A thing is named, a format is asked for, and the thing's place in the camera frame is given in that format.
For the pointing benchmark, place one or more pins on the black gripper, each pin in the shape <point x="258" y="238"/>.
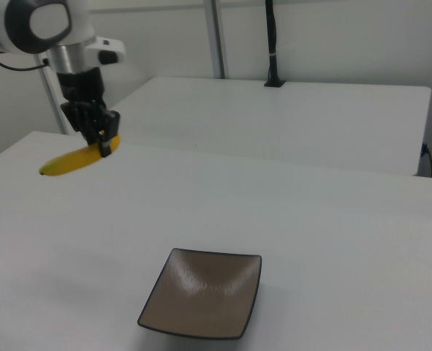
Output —
<point x="82" y="95"/>

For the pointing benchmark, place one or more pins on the yellow banana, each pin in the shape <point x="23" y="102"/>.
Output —
<point x="73" y="161"/>

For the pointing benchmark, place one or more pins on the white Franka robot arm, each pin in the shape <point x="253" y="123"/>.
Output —
<point x="36" y="25"/>

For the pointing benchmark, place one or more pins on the square brown ceramic plate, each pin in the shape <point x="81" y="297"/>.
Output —
<point x="201" y="292"/>

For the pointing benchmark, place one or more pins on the white table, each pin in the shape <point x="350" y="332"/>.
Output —
<point x="292" y="120"/>

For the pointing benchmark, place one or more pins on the thin grey frame post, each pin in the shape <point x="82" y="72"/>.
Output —
<point x="55" y="106"/>

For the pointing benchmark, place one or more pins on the wide grey frame post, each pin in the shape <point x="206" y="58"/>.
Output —
<point x="215" y="40"/>

